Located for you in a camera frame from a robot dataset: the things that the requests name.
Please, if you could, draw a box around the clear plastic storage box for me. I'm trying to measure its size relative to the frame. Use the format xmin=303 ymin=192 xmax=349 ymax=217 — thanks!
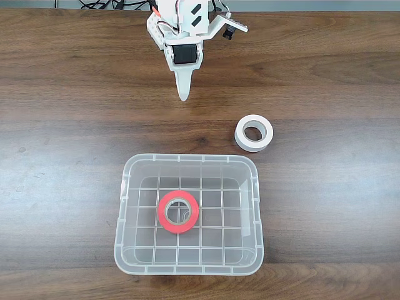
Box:
xmin=114 ymin=152 xmax=265 ymax=276

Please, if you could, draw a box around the gripper camera circuit board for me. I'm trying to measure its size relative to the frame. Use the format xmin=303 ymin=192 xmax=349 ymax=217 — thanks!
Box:
xmin=215 ymin=12 xmax=250 ymax=41

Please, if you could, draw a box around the white tape roll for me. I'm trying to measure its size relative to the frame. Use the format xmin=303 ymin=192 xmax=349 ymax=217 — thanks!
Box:
xmin=234 ymin=114 xmax=274 ymax=153

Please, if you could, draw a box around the black cable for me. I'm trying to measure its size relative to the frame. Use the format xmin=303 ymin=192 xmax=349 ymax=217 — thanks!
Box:
xmin=54 ymin=0 xmax=151 ymax=11

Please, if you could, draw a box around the red tape roll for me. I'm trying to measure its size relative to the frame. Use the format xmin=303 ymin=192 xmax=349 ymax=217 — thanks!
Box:
xmin=157 ymin=191 xmax=200 ymax=234

